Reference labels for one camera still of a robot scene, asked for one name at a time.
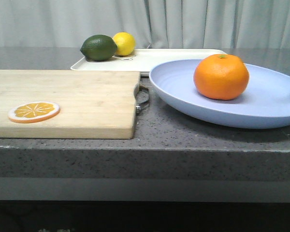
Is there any light blue plate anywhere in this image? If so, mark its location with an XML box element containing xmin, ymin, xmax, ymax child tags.
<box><xmin>149</xmin><ymin>59</ymin><xmax>290</xmax><ymax>129</ymax></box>

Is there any orange fruit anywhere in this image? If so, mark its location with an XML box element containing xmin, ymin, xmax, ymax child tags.
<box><xmin>194</xmin><ymin>54</ymin><xmax>249</xmax><ymax>101</ymax></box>

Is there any cream white tray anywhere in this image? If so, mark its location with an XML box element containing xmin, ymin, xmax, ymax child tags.
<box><xmin>71</xmin><ymin>49</ymin><xmax>225</xmax><ymax>76</ymax></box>

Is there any yellow lemon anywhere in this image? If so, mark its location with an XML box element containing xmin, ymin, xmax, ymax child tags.
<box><xmin>113</xmin><ymin>32</ymin><xmax>136</xmax><ymax>56</ymax></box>

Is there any wooden cutting board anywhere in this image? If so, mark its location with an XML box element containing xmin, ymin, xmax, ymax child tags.
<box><xmin>0</xmin><ymin>70</ymin><xmax>140</xmax><ymax>139</ymax></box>

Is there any green lime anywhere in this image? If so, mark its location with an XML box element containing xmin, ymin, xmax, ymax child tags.
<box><xmin>80</xmin><ymin>34</ymin><xmax>117</xmax><ymax>61</ymax></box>

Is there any orange slice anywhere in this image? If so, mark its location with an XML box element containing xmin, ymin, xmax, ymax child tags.
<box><xmin>8</xmin><ymin>101</ymin><xmax>60</xmax><ymax>123</ymax></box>

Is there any grey curtain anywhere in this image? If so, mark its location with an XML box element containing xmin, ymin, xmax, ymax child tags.
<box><xmin>0</xmin><ymin>0</ymin><xmax>290</xmax><ymax>48</ymax></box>

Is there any metal cutting board handle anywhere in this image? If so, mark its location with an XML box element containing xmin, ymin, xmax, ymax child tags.
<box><xmin>135</xmin><ymin>84</ymin><xmax>150</xmax><ymax>115</ymax></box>

